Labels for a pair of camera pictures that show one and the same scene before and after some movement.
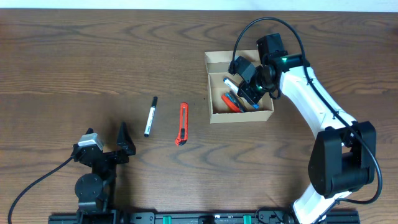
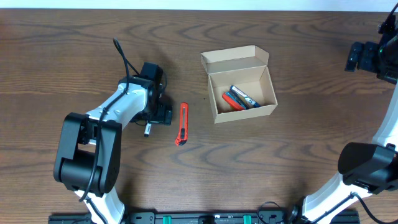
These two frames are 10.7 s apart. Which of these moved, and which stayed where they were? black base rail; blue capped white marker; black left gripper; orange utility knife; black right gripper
Moved: blue capped white marker; black left gripper; black right gripper
Stayed: black base rail; orange utility knife
